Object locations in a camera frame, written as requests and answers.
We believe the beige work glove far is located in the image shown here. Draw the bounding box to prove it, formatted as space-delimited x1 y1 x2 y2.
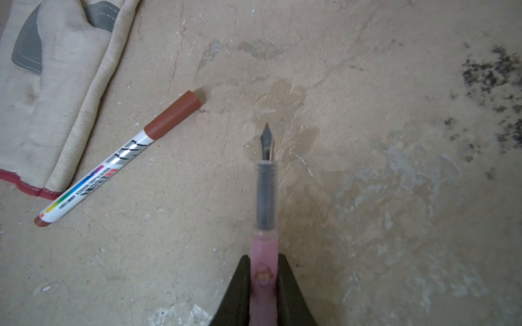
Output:
1 1 137 200

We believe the pink fountain pen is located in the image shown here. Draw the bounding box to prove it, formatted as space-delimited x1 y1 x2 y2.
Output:
250 125 279 325

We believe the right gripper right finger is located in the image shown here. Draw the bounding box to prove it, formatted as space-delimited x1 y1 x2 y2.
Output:
277 254 318 326

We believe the brown capped white marker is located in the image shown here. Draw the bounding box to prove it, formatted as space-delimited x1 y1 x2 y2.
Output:
34 91 203 228

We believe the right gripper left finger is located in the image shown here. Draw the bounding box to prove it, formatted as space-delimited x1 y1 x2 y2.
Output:
209 255 250 326

